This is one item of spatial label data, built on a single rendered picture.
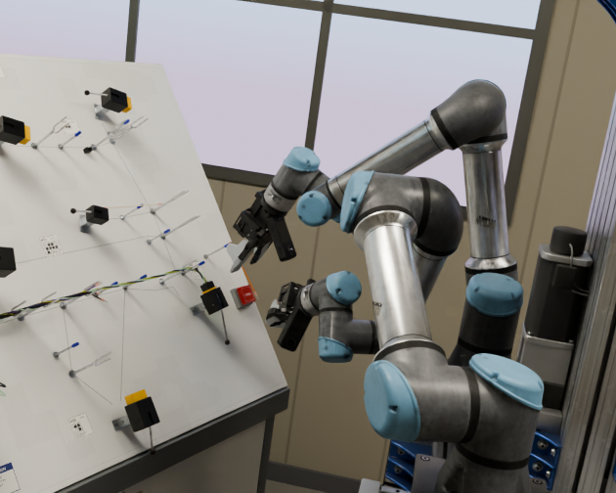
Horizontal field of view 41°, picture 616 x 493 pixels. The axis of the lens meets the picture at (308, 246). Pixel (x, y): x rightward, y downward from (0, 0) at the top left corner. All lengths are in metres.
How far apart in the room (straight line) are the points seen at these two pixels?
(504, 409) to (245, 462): 1.26
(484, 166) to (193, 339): 0.87
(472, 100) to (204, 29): 1.73
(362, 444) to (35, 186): 1.96
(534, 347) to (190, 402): 0.94
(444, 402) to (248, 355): 1.14
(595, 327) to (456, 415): 0.32
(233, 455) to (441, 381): 1.19
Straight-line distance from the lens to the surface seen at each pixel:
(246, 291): 2.34
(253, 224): 2.00
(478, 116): 1.72
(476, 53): 3.13
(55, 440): 1.87
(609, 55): 3.19
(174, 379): 2.11
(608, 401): 1.49
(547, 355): 1.54
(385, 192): 1.49
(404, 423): 1.24
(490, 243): 1.87
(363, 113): 3.16
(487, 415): 1.28
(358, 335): 1.80
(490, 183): 1.85
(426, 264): 1.64
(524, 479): 1.37
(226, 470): 2.36
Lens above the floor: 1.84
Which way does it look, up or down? 14 degrees down
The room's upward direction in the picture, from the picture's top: 8 degrees clockwise
